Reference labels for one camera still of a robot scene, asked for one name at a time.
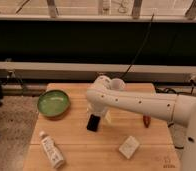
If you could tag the clear plastic cup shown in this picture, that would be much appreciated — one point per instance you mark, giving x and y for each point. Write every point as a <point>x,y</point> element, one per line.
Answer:
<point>117,84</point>

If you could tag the red-brown sausage toy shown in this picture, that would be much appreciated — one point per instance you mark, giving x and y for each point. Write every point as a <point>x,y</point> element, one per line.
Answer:
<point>146,121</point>

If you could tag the white plastic bottle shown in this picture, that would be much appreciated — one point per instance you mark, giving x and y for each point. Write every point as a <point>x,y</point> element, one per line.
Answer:
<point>52,151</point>

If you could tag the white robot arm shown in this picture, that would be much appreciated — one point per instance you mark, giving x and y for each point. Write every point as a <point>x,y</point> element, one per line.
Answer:
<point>105,92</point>

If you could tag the green bowl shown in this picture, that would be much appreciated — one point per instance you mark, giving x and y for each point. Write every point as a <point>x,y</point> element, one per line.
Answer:
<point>53,103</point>

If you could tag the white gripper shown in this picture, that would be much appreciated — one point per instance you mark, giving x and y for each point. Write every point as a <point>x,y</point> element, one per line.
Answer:
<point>99,110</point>

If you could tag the white sponge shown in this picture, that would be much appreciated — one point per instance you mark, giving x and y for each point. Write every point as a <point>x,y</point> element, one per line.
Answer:
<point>129,147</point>

